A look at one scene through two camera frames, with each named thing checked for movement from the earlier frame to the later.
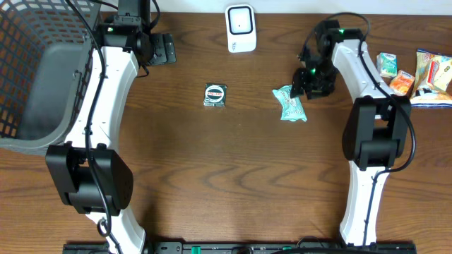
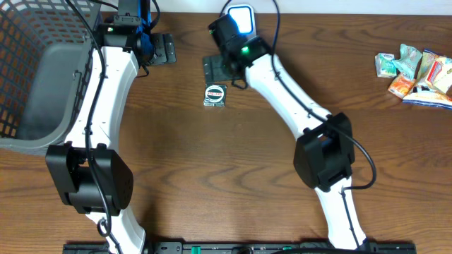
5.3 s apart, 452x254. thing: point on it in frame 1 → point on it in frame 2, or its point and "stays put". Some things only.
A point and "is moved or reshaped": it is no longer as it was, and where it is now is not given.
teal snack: (292, 109) is moved or reshaped
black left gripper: (162, 48) stays put
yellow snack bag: (433, 80) stays put
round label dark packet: (215, 94) stays put
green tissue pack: (387, 64) stays put
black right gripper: (299, 80) → (231, 75)
